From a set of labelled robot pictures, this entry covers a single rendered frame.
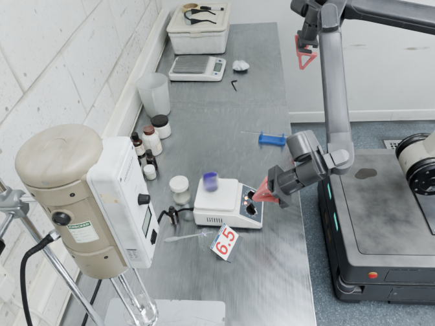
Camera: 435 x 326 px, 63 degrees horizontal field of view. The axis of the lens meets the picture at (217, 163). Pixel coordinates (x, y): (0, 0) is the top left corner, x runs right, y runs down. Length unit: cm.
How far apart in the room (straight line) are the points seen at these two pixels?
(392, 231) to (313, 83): 124
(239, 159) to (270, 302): 53
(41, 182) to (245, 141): 101
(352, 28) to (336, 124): 154
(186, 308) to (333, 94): 64
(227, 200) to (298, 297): 32
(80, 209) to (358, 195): 143
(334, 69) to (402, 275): 94
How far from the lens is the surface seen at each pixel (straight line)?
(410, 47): 258
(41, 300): 98
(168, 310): 97
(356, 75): 257
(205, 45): 195
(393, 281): 167
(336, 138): 89
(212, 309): 95
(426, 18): 106
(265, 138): 135
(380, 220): 167
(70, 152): 44
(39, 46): 105
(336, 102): 93
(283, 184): 90
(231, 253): 103
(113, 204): 45
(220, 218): 105
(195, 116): 151
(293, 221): 110
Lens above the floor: 163
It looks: 43 degrees down
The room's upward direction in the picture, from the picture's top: 6 degrees counter-clockwise
